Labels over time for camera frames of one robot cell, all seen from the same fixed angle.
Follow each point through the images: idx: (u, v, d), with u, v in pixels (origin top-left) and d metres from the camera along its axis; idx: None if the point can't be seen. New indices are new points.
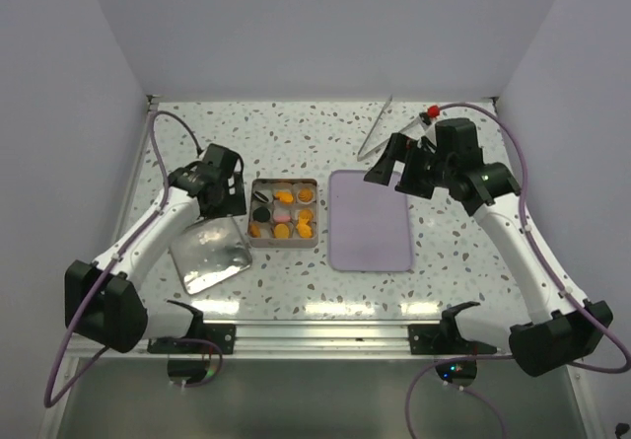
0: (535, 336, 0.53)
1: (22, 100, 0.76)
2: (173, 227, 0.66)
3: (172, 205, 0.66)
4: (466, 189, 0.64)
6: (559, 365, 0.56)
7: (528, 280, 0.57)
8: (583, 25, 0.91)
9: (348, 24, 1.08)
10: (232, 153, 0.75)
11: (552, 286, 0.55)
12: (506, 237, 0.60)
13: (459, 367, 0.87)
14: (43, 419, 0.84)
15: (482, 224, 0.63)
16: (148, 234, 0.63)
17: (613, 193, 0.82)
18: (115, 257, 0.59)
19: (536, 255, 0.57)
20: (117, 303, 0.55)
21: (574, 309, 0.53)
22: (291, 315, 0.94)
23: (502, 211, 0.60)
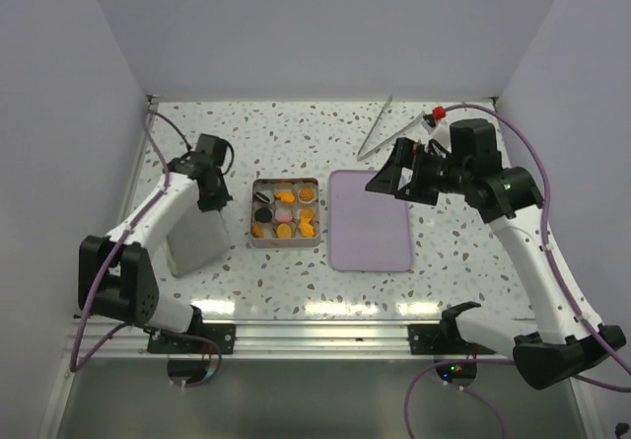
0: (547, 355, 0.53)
1: (22, 99, 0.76)
2: (181, 205, 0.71)
3: (175, 186, 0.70)
4: (485, 197, 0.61)
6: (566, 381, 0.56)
7: (544, 300, 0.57)
8: (582, 25, 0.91)
9: (348, 25, 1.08)
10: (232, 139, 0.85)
11: (568, 311, 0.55)
12: (525, 254, 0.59)
13: (459, 367, 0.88)
14: (43, 420, 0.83)
15: (500, 236, 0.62)
16: (157, 209, 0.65)
17: (610, 192, 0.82)
18: (128, 229, 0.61)
19: (555, 278, 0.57)
20: (134, 267, 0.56)
21: (587, 334, 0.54)
22: (291, 315, 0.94)
23: (522, 227, 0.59)
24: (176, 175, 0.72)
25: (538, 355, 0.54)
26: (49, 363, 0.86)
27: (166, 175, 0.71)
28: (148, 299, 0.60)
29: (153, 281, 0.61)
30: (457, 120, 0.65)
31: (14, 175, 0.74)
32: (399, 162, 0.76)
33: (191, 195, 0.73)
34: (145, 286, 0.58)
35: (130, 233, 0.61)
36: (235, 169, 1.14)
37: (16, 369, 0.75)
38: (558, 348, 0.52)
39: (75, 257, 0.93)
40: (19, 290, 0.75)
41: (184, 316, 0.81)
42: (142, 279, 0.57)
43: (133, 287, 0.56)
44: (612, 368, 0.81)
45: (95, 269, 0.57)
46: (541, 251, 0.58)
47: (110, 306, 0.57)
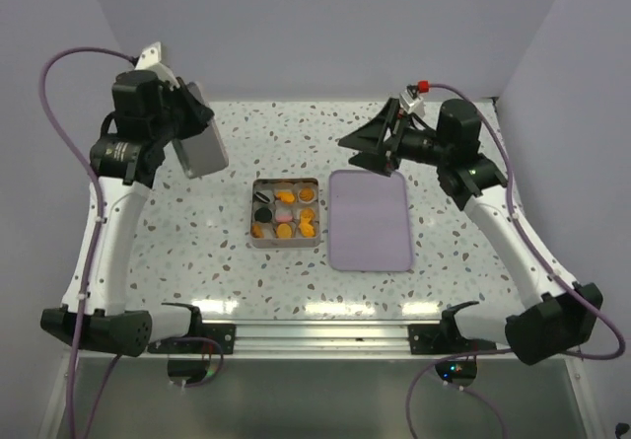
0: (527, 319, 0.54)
1: (22, 99, 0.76)
2: (130, 221, 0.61)
3: (112, 205, 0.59)
4: (455, 184, 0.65)
6: (557, 349, 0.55)
7: (519, 265, 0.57)
8: (581, 25, 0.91)
9: (348, 24, 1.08)
10: (150, 76, 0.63)
11: (541, 270, 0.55)
12: (494, 225, 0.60)
13: (459, 367, 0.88)
14: (43, 420, 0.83)
15: (473, 216, 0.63)
16: (104, 249, 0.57)
17: (609, 192, 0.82)
18: (82, 297, 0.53)
19: (525, 242, 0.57)
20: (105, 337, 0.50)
21: (563, 291, 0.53)
22: (291, 315, 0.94)
23: (490, 202, 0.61)
24: (108, 181, 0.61)
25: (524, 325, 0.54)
26: (49, 363, 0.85)
27: (97, 188, 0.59)
28: (140, 331, 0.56)
29: (134, 319, 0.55)
30: (448, 104, 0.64)
31: (14, 176, 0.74)
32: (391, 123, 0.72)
33: (137, 201, 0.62)
34: (128, 331, 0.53)
35: (86, 297, 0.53)
36: (235, 169, 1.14)
37: (16, 370, 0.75)
38: (535, 307, 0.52)
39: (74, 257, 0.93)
40: (19, 290, 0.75)
41: (182, 319, 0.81)
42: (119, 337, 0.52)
43: (116, 343, 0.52)
44: (611, 368, 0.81)
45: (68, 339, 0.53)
46: (510, 219, 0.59)
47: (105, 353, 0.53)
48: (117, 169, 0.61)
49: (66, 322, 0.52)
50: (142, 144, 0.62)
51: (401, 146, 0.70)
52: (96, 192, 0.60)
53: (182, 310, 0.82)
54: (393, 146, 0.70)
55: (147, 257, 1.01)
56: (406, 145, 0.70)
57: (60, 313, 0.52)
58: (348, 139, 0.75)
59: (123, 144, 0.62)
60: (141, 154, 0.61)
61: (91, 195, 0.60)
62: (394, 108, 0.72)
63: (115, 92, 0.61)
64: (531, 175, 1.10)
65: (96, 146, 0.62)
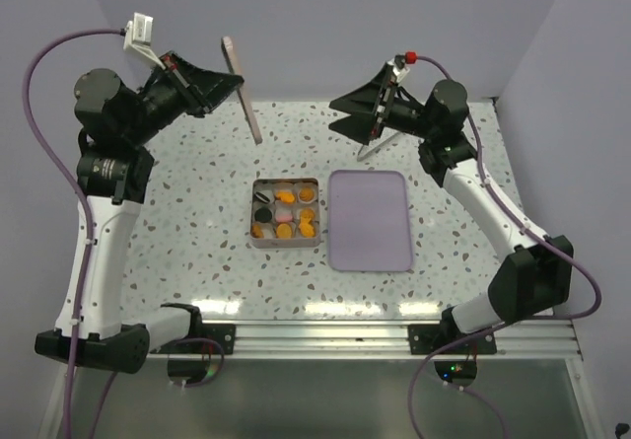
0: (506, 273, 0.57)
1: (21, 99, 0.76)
2: (122, 235, 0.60)
3: (103, 225, 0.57)
4: (432, 162, 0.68)
6: (534, 306, 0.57)
7: (493, 225, 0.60)
8: (580, 25, 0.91)
9: (348, 24, 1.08)
10: (110, 89, 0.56)
11: (514, 226, 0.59)
12: (469, 193, 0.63)
13: (459, 367, 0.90)
14: (42, 421, 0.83)
15: (451, 188, 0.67)
16: (96, 271, 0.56)
17: (608, 192, 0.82)
18: (76, 321, 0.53)
19: (496, 202, 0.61)
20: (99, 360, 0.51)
21: (534, 242, 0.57)
22: (291, 315, 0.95)
23: (463, 173, 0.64)
24: (97, 199, 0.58)
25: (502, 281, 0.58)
26: (49, 363, 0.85)
27: (85, 208, 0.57)
28: (135, 349, 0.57)
29: (128, 339, 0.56)
30: (440, 86, 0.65)
31: (13, 176, 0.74)
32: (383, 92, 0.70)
33: (130, 218, 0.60)
34: (122, 352, 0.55)
35: (80, 323, 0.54)
36: (235, 169, 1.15)
37: (15, 370, 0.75)
38: (509, 256, 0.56)
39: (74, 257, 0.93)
40: (18, 290, 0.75)
41: (182, 322, 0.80)
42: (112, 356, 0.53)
43: (110, 364, 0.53)
44: (611, 367, 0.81)
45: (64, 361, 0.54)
46: (482, 183, 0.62)
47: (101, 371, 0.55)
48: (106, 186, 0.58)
49: (61, 344, 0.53)
50: (126, 164, 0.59)
51: (391, 114, 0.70)
52: (83, 212, 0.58)
53: (183, 311, 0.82)
54: (385, 113, 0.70)
55: (147, 258, 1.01)
56: (396, 113, 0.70)
57: (54, 337, 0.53)
58: (338, 102, 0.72)
59: (109, 161, 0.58)
60: (128, 174, 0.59)
61: (79, 213, 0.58)
62: (385, 75, 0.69)
63: (78, 113, 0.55)
64: (531, 175, 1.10)
65: (81, 164, 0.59)
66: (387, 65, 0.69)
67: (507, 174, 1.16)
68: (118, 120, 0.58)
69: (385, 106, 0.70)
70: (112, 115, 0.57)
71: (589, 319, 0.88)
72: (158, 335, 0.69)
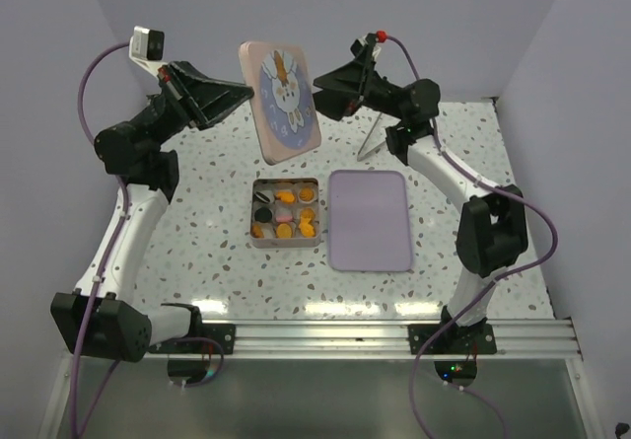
0: (465, 227, 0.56)
1: (22, 99, 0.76)
2: (150, 221, 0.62)
3: (137, 205, 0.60)
4: (396, 142, 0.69)
6: (501, 255, 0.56)
7: (450, 184, 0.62)
8: (580, 25, 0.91)
9: (348, 25, 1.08)
10: (126, 149, 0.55)
11: (467, 182, 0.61)
12: (429, 163, 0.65)
13: (459, 367, 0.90)
14: (43, 420, 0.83)
15: (415, 164, 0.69)
16: (122, 242, 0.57)
17: (608, 192, 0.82)
18: (98, 278, 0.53)
19: (452, 165, 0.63)
20: (113, 323, 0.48)
21: (488, 192, 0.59)
22: (291, 315, 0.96)
23: (421, 146, 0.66)
24: (135, 187, 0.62)
25: (465, 231, 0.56)
26: (50, 362, 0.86)
27: (123, 190, 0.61)
28: (140, 334, 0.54)
29: (137, 318, 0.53)
30: (418, 87, 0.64)
31: (13, 177, 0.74)
32: (366, 70, 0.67)
33: (158, 210, 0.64)
34: (132, 329, 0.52)
35: (101, 282, 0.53)
36: (235, 169, 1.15)
37: (17, 369, 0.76)
38: (465, 206, 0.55)
39: (75, 258, 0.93)
40: (18, 291, 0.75)
41: (182, 322, 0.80)
42: (126, 326, 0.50)
43: (121, 336, 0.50)
44: (611, 367, 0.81)
45: (73, 329, 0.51)
46: (439, 152, 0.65)
47: (107, 350, 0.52)
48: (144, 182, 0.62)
49: (76, 307, 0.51)
50: (162, 171, 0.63)
51: (372, 94, 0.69)
52: (121, 196, 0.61)
53: (183, 311, 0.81)
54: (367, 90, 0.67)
55: (147, 257, 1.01)
56: (375, 93, 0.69)
57: (72, 296, 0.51)
58: (320, 77, 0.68)
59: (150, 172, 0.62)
60: (166, 178, 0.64)
61: (116, 199, 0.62)
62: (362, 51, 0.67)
63: (111, 172, 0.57)
64: (531, 175, 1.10)
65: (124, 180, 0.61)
66: (359, 42, 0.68)
67: (507, 174, 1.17)
68: (142, 161, 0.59)
69: (366, 81, 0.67)
70: (135, 164, 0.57)
71: (589, 318, 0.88)
72: (159, 332, 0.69)
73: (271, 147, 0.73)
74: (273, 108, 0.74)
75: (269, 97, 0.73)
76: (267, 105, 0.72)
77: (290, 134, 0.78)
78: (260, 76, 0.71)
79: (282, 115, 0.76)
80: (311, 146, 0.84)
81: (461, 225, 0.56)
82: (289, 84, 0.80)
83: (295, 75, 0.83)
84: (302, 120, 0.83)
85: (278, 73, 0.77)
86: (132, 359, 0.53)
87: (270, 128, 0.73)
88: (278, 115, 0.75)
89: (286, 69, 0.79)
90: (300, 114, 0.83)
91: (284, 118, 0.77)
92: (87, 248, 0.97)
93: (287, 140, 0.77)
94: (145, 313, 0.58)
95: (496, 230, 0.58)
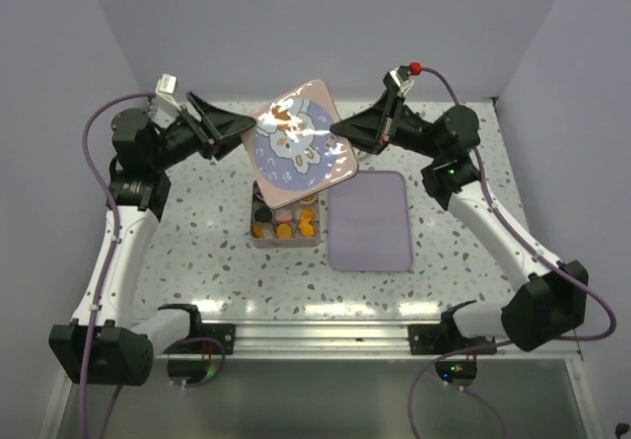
0: (522, 306, 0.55)
1: (20, 99, 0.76)
2: (141, 240, 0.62)
3: (127, 227, 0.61)
4: (438, 185, 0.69)
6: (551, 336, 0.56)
7: (504, 252, 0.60)
8: (581, 25, 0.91)
9: (348, 24, 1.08)
10: (143, 121, 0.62)
11: (525, 253, 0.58)
12: (476, 218, 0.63)
13: (459, 367, 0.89)
14: (43, 420, 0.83)
15: (456, 211, 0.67)
16: (116, 267, 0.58)
17: (608, 193, 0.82)
18: (95, 308, 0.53)
19: (506, 228, 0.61)
20: (116, 350, 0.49)
21: (547, 269, 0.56)
22: (291, 315, 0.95)
23: (470, 196, 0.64)
24: (125, 209, 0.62)
25: (520, 308, 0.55)
26: (50, 364, 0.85)
27: (113, 213, 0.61)
28: (143, 356, 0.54)
29: (137, 342, 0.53)
30: (452, 115, 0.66)
31: (13, 177, 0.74)
32: (388, 110, 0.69)
33: (149, 230, 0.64)
34: (133, 352, 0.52)
35: (99, 310, 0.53)
36: (235, 169, 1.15)
37: (17, 371, 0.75)
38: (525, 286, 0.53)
39: (74, 260, 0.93)
40: (18, 292, 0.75)
41: (183, 324, 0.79)
42: (127, 351, 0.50)
43: (124, 361, 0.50)
44: (611, 368, 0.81)
45: (75, 358, 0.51)
46: (492, 214, 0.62)
47: (109, 377, 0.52)
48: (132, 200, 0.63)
49: (75, 337, 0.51)
50: (151, 183, 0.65)
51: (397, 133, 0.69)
52: (112, 218, 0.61)
53: (179, 311, 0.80)
54: (390, 131, 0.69)
55: (147, 257, 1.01)
56: (400, 132, 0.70)
57: (70, 327, 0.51)
58: (340, 123, 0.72)
59: (139, 182, 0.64)
60: (153, 189, 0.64)
61: (106, 221, 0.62)
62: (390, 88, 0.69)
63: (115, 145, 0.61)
64: (532, 175, 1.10)
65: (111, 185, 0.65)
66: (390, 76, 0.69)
67: (507, 174, 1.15)
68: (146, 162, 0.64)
69: (389, 121, 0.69)
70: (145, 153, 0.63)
71: (589, 319, 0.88)
72: (159, 343, 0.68)
73: (271, 196, 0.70)
74: (272, 160, 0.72)
75: (266, 151, 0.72)
76: (261, 159, 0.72)
77: (298, 177, 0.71)
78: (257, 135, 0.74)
79: (285, 163, 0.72)
80: (325, 184, 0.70)
81: (518, 301, 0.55)
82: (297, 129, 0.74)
83: (314, 114, 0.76)
84: (318, 158, 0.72)
85: (279, 124, 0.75)
86: (136, 384, 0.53)
87: (267, 179, 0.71)
88: (279, 164, 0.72)
89: (292, 118, 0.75)
90: (315, 154, 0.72)
91: (288, 165, 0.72)
92: (86, 248, 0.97)
93: (291, 184, 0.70)
94: (144, 334, 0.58)
95: (552, 304, 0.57)
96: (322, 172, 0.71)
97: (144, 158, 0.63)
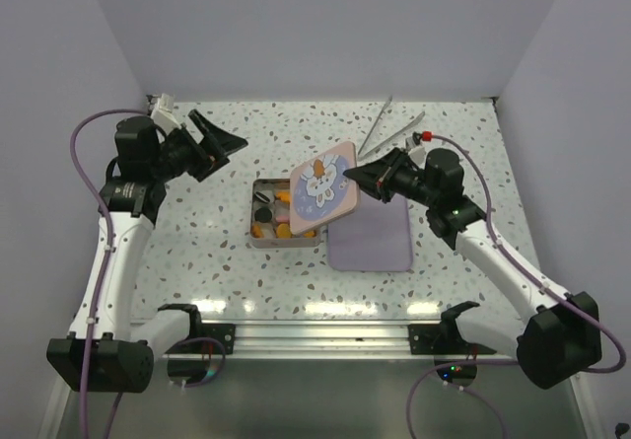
0: (536, 341, 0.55)
1: (20, 99, 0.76)
2: (137, 249, 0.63)
3: (121, 236, 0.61)
4: (444, 226, 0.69)
6: (569, 373, 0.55)
7: (513, 287, 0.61)
8: (581, 24, 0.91)
9: (348, 24, 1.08)
10: (146, 124, 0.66)
11: (532, 286, 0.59)
12: (483, 256, 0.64)
13: (459, 368, 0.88)
14: (43, 421, 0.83)
15: (463, 251, 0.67)
16: (111, 278, 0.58)
17: (608, 192, 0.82)
18: (92, 320, 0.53)
19: (513, 264, 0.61)
20: (114, 363, 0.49)
21: (555, 303, 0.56)
22: (291, 315, 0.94)
23: (474, 234, 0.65)
24: (117, 215, 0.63)
25: (534, 344, 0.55)
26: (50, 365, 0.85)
27: (105, 221, 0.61)
28: (142, 364, 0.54)
29: (136, 350, 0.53)
30: (435, 153, 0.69)
31: (12, 177, 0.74)
32: (390, 163, 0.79)
33: (143, 238, 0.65)
34: (132, 360, 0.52)
35: (95, 323, 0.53)
36: (235, 169, 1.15)
37: (17, 370, 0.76)
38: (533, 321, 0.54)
39: (74, 260, 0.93)
40: (17, 292, 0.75)
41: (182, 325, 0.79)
42: (126, 363, 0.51)
43: (124, 371, 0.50)
44: (611, 368, 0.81)
45: (74, 371, 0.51)
46: (497, 250, 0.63)
47: (109, 386, 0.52)
48: (124, 205, 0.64)
49: (74, 350, 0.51)
50: (143, 187, 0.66)
51: (391, 179, 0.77)
52: (105, 225, 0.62)
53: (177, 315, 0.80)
54: (385, 177, 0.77)
55: (147, 257, 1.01)
56: (397, 181, 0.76)
57: (68, 340, 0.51)
58: (356, 172, 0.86)
59: (131, 186, 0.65)
60: (146, 193, 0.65)
61: (101, 228, 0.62)
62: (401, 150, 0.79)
63: (117, 144, 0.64)
64: (532, 175, 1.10)
65: (104, 189, 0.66)
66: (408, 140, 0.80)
67: (507, 174, 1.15)
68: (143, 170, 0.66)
69: (389, 169, 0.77)
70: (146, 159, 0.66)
71: None
72: (160, 347, 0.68)
73: (296, 224, 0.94)
74: (307, 197, 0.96)
75: (302, 192, 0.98)
76: (299, 196, 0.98)
77: (317, 211, 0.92)
78: (300, 181, 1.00)
79: (311, 199, 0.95)
80: (332, 216, 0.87)
81: (532, 337, 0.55)
82: (325, 176, 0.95)
83: (338, 165, 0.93)
84: (332, 195, 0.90)
85: (315, 172, 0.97)
86: (136, 391, 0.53)
87: (297, 212, 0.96)
88: (308, 200, 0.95)
89: (326, 167, 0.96)
90: (332, 192, 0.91)
91: (314, 201, 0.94)
92: (86, 248, 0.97)
93: (312, 215, 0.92)
94: (142, 340, 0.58)
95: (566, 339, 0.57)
96: (329, 207, 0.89)
97: (144, 161, 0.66)
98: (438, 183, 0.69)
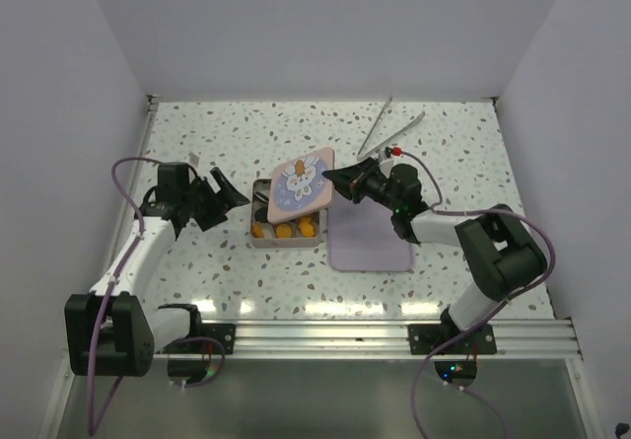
0: (468, 247, 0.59)
1: (21, 100, 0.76)
2: (162, 245, 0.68)
3: (151, 230, 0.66)
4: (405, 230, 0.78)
6: (511, 266, 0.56)
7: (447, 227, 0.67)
8: (580, 25, 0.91)
9: (348, 23, 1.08)
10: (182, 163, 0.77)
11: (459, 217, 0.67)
12: (425, 223, 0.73)
13: (460, 367, 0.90)
14: (43, 420, 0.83)
15: (421, 235, 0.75)
16: (137, 255, 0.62)
17: (607, 193, 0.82)
18: (112, 278, 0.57)
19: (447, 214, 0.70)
20: (126, 317, 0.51)
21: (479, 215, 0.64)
22: (291, 315, 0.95)
23: (422, 215, 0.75)
24: (150, 219, 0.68)
25: (470, 255, 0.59)
26: (50, 363, 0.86)
27: (138, 220, 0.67)
28: (145, 346, 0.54)
29: (144, 327, 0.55)
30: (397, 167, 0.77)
31: (13, 176, 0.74)
32: (365, 168, 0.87)
33: (167, 242, 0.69)
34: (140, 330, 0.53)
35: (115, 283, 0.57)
36: (235, 169, 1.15)
37: (17, 370, 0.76)
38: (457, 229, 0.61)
39: (75, 259, 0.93)
40: (18, 291, 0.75)
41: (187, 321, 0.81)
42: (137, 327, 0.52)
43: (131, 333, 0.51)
44: (611, 367, 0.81)
45: (84, 334, 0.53)
46: (436, 213, 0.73)
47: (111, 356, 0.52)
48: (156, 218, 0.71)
49: (91, 311, 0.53)
50: (173, 205, 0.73)
51: (364, 182, 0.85)
52: (137, 225, 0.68)
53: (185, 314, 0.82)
54: (359, 180, 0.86)
55: None
56: (368, 185, 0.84)
57: (87, 296, 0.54)
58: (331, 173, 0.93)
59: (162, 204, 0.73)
60: (174, 209, 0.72)
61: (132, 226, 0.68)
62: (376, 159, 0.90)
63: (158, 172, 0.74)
64: (532, 175, 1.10)
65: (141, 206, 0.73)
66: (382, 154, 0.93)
67: (507, 174, 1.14)
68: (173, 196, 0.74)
69: (362, 174, 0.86)
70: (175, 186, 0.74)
71: (588, 318, 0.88)
72: (160, 342, 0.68)
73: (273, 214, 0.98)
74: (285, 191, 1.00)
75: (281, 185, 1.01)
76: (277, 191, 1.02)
77: (294, 203, 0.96)
78: (281, 178, 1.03)
79: (289, 193, 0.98)
80: (309, 208, 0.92)
81: (465, 246, 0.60)
82: (306, 175, 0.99)
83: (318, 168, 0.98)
84: (311, 190, 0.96)
85: (297, 171, 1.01)
86: (134, 369, 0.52)
87: (276, 203, 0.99)
88: (285, 194, 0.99)
89: (307, 167, 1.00)
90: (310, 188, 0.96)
91: (292, 195, 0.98)
92: (86, 247, 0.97)
93: (288, 206, 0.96)
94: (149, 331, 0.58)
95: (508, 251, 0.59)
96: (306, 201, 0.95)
97: (175, 190, 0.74)
98: (399, 193, 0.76)
